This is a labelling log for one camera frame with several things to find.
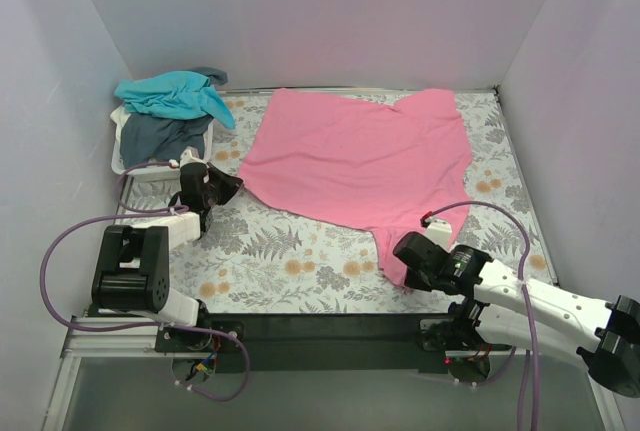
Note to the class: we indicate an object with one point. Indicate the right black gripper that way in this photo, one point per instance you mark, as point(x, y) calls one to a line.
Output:
point(413, 255)

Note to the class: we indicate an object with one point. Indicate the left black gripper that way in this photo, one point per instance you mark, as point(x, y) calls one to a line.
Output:
point(216, 187)

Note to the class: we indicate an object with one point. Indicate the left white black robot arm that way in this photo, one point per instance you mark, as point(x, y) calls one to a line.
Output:
point(133, 267)

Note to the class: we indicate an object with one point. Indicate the grey blue t shirt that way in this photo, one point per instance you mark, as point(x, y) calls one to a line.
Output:
point(163, 115)

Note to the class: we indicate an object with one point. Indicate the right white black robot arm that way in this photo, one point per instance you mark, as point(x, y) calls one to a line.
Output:
point(497, 308)

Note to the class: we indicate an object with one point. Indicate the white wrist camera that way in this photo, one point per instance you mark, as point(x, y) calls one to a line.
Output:
point(437, 230)
point(189, 156)

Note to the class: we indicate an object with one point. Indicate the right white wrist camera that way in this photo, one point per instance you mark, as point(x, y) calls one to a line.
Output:
point(437, 230)

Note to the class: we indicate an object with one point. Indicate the white plastic basket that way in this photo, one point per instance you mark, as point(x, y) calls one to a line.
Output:
point(120, 161)

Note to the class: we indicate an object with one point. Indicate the pink t shirt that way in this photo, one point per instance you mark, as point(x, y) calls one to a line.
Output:
point(361, 165)

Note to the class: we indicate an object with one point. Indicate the aluminium frame rail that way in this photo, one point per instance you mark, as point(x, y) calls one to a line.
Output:
point(105, 333)

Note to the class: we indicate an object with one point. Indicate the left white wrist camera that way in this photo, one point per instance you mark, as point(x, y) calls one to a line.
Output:
point(189, 156)

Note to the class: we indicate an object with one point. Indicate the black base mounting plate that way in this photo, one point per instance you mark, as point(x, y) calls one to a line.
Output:
point(326, 342)

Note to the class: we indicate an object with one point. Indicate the teal t shirt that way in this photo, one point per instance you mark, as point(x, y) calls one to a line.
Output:
point(176, 95)

